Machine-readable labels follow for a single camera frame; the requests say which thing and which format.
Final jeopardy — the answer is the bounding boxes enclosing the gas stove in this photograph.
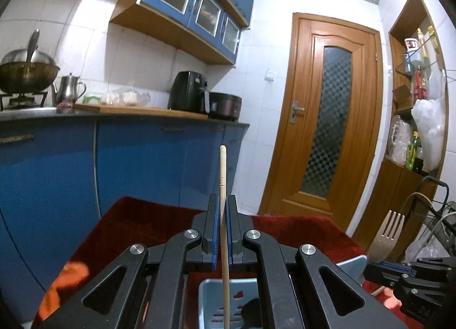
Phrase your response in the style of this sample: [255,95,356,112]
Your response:
[0,90,49,112]

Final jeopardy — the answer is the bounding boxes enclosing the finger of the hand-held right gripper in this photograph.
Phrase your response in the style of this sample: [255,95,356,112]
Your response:
[363,262,456,319]
[386,257,456,275]

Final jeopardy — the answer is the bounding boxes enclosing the metal door handle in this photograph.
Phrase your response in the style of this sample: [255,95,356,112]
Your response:
[289,101,306,125]

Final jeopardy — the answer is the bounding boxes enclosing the white plastic bag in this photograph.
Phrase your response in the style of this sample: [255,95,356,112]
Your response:
[411,69,448,173]

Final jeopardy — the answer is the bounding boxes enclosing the cardboard box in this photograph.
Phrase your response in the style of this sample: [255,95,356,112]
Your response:
[392,85,414,113]

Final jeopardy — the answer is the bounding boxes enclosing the wooden door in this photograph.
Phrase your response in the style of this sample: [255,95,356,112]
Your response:
[258,12,384,241]

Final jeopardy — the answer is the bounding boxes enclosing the blue base cabinets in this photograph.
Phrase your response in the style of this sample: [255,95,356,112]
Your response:
[0,114,251,323]

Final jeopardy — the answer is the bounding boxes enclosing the wooden chopstick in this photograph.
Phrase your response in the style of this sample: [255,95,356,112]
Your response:
[219,145,229,329]

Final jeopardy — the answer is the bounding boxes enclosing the beige fork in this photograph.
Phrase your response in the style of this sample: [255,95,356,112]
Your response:
[367,210,406,265]

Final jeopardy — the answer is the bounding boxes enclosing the wooden cutting board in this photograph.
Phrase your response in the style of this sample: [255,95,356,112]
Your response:
[73,102,209,120]

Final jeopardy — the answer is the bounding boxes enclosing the green bottle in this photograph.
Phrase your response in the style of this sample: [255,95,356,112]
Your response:
[405,131,423,172]

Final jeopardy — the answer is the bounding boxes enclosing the red bottle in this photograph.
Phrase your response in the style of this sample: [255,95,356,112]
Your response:
[413,65,429,102]

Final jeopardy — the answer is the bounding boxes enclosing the dark rice cooker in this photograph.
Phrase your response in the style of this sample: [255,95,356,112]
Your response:
[208,92,243,121]

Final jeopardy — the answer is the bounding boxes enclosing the dark wok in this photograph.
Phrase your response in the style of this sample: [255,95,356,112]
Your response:
[0,62,61,95]

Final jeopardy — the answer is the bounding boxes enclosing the white cable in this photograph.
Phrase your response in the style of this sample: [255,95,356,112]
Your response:
[402,192,456,244]

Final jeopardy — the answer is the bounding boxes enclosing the yellow bottle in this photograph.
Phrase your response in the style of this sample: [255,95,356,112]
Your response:
[416,28,429,63]

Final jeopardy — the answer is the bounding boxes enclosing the blue glass-door wall cabinet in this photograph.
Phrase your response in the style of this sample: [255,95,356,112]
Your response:
[109,0,251,66]

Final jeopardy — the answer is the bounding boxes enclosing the black air fryer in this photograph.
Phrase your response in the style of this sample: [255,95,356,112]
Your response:
[167,70,211,114]

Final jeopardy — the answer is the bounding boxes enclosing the black wire rack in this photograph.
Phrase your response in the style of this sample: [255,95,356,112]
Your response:
[402,175,456,266]

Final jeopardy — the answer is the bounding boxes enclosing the light blue utensil holder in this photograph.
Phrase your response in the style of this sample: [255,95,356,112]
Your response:
[198,254,367,329]

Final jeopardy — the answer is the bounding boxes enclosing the wooden shelf niche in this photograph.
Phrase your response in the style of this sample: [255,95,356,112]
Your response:
[351,0,451,263]

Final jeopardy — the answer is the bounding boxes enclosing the steel wok lid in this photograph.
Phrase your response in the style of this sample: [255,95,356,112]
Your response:
[0,29,57,66]

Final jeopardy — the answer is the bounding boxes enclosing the clear food bags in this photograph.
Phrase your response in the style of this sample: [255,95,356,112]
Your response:
[100,86,151,107]

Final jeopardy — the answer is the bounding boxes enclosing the clear plastic containers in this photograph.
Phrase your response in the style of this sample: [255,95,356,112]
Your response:
[386,115,413,168]

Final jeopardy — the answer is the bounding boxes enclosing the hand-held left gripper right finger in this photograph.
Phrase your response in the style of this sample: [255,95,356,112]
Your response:
[228,194,410,329]

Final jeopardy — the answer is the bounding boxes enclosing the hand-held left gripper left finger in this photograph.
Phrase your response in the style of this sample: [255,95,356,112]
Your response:
[34,194,219,329]

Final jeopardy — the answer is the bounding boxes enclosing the red printed blanket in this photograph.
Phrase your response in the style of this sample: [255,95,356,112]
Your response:
[32,195,456,329]

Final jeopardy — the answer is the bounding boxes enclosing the steel kettle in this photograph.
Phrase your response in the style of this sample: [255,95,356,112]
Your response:
[52,72,87,107]

